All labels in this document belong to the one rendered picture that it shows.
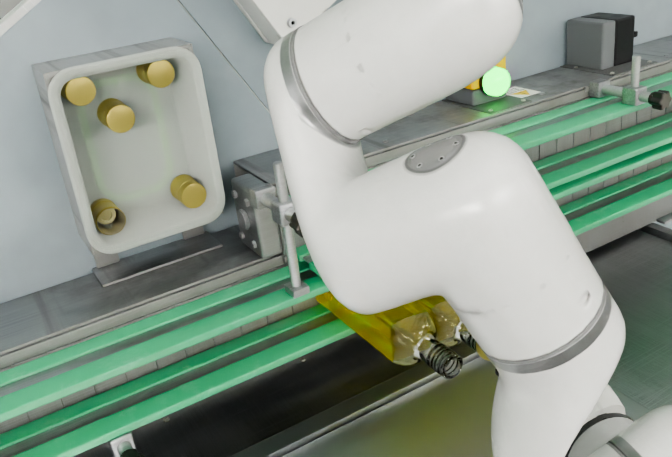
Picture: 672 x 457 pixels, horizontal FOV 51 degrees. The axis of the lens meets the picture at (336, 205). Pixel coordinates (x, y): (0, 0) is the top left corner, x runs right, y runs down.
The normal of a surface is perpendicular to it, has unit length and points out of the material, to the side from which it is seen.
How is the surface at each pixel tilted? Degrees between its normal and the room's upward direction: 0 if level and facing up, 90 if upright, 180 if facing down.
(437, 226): 58
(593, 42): 90
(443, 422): 90
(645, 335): 90
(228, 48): 0
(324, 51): 68
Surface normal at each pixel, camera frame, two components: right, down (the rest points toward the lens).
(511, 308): -0.18, 0.51
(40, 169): 0.51, 0.29
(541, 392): -0.47, 0.55
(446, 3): -0.38, 0.29
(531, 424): -0.77, 0.06
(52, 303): -0.11, -0.91
